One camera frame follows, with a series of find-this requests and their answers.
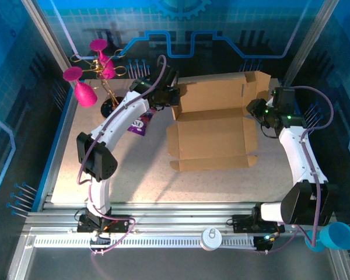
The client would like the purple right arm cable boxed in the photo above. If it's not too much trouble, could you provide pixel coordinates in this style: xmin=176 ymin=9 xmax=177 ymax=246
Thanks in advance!
xmin=256 ymin=86 xmax=335 ymax=256

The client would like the blue goblet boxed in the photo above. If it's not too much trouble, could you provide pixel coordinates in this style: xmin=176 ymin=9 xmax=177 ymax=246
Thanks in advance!
xmin=304 ymin=221 xmax=350 ymax=253

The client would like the blue table edge trim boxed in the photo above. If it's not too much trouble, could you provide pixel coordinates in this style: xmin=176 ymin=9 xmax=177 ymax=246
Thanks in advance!
xmin=31 ymin=84 xmax=78 ymax=211

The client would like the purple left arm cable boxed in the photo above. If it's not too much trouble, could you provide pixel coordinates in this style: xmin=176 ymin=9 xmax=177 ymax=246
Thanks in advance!
xmin=75 ymin=54 xmax=167 ymax=257

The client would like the gold wire glass rack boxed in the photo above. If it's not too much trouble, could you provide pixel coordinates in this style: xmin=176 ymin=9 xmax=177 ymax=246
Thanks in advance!
xmin=69 ymin=48 xmax=128 ymax=119

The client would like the silver tin can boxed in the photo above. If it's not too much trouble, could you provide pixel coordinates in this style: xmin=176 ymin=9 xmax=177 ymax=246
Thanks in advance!
xmin=200 ymin=227 xmax=222 ymax=251

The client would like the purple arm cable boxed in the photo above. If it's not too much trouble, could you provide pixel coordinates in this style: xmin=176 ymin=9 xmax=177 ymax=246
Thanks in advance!
xmin=75 ymin=54 xmax=167 ymax=257
xmin=256 ymin=86 xmax=335 ymax=256

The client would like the brown cardboard box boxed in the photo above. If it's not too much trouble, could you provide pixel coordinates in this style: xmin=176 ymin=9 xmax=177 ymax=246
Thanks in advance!
xmin=166 ymin=71 xmax=272 ymax=173

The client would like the small pink wine glass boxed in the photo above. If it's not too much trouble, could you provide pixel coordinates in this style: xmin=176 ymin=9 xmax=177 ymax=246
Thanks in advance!
xmin=89 ymin=39 xmax=117 ymax=80

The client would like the aluminium rail frame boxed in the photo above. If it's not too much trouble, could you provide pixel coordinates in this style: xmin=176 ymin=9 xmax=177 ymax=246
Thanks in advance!
xmin=23 ymin=202 xmax=336 ymax=236

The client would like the yellow purple snack bag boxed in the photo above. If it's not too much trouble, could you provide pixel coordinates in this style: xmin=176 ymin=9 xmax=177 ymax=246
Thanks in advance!
xmin=127 ymin=108 xmax=158 ymax=137

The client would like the aluminium frame post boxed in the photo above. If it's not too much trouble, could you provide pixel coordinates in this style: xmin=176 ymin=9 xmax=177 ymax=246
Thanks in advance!
xmin=282 ymin=0 xmax=341 ymax=85
xmin=20 ymin=0 xmax=72 ymax=69

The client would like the white slotted cable duct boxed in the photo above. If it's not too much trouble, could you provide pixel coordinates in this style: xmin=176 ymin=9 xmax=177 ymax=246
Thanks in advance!
xmin=34 ymin=234 xmax=257 ymax=249

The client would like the large pink wine glass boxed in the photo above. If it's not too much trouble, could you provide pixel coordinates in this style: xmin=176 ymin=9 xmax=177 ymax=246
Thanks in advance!
xmin=62 ymin=66 xmax=99 ymax=108

